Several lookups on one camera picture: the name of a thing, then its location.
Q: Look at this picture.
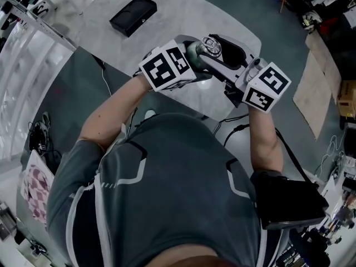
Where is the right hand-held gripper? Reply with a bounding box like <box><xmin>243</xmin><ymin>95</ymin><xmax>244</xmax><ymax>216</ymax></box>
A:
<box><xmin>196</xmin><ymin>33</ymin><xmax>292</xmax><ymax>113</ymax></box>

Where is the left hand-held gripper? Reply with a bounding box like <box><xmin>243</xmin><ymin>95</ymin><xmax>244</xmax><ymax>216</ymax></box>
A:
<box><xmin>138</xmin><ymin>34</ymin><xmax>213</xmax><ymax>92</ymax></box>

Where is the dark green travel cup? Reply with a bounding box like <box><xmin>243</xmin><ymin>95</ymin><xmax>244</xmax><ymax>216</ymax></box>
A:
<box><xmin>185</xmin><ymin>41</ymin><xmax>213</xmax><ymax>81</ymax></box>

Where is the silver travel cup lid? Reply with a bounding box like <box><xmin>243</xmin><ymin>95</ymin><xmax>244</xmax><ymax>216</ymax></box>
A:
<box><xmin>201</xmin><ymin>36</ymin><xmax>223</xmax><ymax>57</ymax></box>

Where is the person's left forearm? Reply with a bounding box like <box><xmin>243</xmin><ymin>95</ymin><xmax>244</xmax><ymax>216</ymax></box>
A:
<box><xmin>77</xmin><ymin>73</ymin><xmax>154</xmax><ymax>151</ymax></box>

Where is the person's right forearm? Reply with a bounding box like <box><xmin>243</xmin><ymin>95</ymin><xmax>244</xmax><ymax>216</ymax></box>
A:
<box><xmin>246</xmin><ymin>103</ymin><xmax>285</xmax><ymax>173</ymax></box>

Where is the black shoulder bag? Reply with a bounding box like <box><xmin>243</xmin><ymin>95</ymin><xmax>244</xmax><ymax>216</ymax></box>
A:
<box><xmin>250</xmin><ymin>126</ymin><xmax>330</xmax><ymax>231</ymax></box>

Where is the black rectangular box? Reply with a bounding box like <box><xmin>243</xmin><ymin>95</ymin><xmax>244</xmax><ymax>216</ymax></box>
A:
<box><xmin>108</xmin><ymin>0</ymin><xmax>158</xmax><ymax>38</ymax></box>

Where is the brown cardboard sheet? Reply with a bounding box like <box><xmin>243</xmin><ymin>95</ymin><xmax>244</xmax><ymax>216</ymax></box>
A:
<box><xmin>292</xmin><ymin>31</ymin><xmax>343</xmax><ymax>141</ymax></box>

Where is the brown cardboard box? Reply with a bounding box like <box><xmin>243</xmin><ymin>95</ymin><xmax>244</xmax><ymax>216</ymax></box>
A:
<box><xmin>335</xmin><ymin>79</ymin><xmax>356</xmax><ymax>120</ymax></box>

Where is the person's grey shirt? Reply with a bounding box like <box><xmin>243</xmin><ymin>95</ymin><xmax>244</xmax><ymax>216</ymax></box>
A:
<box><xmin>46</xmin><ymin>112</ymin><xmax>281</xmax><ymax>267</ymax></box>

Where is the white metal shelf rack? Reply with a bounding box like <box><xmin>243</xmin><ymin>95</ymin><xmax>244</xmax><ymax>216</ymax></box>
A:
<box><xmin>0</xmin><ymin>0</ymin><xmax>77</xmax><ymax>161</ymax></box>

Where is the pink checkered cloth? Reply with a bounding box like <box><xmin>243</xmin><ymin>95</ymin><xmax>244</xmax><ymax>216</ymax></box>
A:
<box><xmin>21</xmin><ymin>150</ymin><xmax>56</xmax><ymax>228</ymax></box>

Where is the black cable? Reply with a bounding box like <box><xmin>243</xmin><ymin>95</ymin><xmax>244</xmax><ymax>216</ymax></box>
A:
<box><xmin>212</xmin><ymin>113</ymin><xmax>251</xmax><ymax>147</ymax></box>

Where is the thin white cable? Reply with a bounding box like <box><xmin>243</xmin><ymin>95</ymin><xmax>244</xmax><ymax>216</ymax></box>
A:
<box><xmin>100</xmin><ymin>64</ymin><xmax>112</xmax><ymax>96</ymax></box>

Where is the tangle of black cables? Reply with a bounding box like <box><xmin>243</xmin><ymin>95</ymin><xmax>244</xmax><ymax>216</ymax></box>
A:
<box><xmin>27</xmin><ymin>111</ymin><xmax>62</xmax><ymax>166</ymax></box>

